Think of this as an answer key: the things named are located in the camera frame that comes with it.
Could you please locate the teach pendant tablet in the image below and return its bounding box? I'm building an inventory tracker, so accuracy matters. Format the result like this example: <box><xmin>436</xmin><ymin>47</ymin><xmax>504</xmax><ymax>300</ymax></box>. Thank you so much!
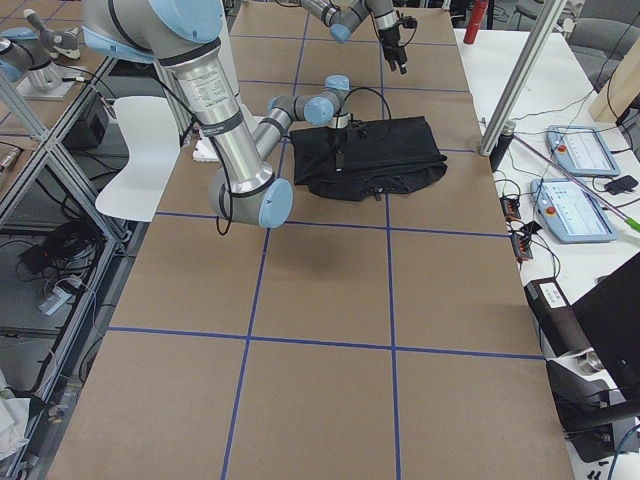
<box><xmin>545</xmin><ymin>125</ymin><xmax>620</xmax><ymax>177</ymax></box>
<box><xmin>530</xmin><ymin>179</ymin><xmax>618</xmax><ymax>244</ymax></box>

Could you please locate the spare robot arm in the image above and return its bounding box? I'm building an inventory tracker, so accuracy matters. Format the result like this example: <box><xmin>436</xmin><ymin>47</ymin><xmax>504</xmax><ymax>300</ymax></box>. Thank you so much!
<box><xmin>1</xmin><ymin>9</ymin><xmax>80</xmax><ymax>101</ymax></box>

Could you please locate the black printed t-shirt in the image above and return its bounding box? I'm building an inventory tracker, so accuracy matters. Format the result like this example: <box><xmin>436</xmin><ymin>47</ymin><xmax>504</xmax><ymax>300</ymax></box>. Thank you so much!
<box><xmin>290</xmin><ymin>116</ymin><xmax>447</xmax><ymax>201</ymax></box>

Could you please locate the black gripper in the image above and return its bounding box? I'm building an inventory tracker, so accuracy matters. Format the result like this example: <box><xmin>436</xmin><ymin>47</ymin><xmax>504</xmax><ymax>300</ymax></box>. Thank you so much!
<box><xmin>377</xmin><ymin>25</ymin><xmax>407</xmax><ymax>74</ymax></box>
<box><xmin>327</xmin><ymin>127</ymin><xmax>349</xmax><ymax>172</ymax></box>

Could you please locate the green tipped grabber stick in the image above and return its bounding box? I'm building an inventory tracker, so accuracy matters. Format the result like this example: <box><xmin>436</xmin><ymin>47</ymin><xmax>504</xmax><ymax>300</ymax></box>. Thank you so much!
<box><xmin>513</xmin><ymin>135</ymin><xmax>640</xmax><ymax>232</ymax></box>

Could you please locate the far teach pendant tablet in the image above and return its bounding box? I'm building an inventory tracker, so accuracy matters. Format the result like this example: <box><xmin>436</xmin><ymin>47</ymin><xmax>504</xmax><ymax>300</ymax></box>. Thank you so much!
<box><xmin>545</xmin><ymin>125</ymin><xmax>620</xmax><ymax>177</ymax></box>

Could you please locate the aluminium frame post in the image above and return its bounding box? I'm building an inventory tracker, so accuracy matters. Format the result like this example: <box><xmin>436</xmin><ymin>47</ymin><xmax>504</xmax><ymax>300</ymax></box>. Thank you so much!
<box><xmin>479</xmin><ymin>0</ymin><xmax>566</xmax><ymax>156</ymax></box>

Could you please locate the near teach pendant tablet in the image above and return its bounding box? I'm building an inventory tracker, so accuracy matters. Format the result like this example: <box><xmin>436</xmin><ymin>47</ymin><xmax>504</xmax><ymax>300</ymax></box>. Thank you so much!
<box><xmin>530</xmin><ymin>179</ymin><xmax>618</xmax><ymax>244</ymax></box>

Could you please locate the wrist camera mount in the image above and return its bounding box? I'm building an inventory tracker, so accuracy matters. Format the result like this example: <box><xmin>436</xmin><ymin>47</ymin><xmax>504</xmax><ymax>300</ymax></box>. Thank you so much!
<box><xmin>397</xmin><ymin>16</ymin><xmax>418</xmax><ymax>30</ymax></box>
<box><xmin>346</xmin><ymin>117</ymin><xmax>369</xmax><ymax>141</ymax></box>

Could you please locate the white plastic chair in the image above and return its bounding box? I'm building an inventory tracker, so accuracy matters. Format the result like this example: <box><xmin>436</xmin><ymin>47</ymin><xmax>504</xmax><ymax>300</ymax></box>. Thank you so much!
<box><xmin>95</xmin><ymin>96</ymin><xmax>181</xmax><ymax>222</ymax></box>

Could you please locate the black monitor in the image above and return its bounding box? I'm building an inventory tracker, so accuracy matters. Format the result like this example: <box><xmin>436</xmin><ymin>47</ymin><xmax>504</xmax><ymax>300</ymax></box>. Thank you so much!
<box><xmin>572</xmin><ymin>255</ymin><xmax>639</xmax><ymax>399</ymax></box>

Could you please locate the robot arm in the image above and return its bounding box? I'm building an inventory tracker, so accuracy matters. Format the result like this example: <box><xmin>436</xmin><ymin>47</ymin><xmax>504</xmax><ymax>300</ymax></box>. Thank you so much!
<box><xmin>83</xmin><ymin>1</ymin><xmax>350</xmax><ymax>228</ymax></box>
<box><xmin>298</xmin><ymin>0</ymin><xmax>418</xmax><ymax>75</ymax></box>

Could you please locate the red cylinder bottle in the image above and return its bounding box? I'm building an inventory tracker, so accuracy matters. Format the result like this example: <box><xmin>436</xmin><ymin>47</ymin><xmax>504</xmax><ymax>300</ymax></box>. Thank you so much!
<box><xmin>463</xmin><ymin>0</ymin><xmax>489</xmax><ymax>45</ymax></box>

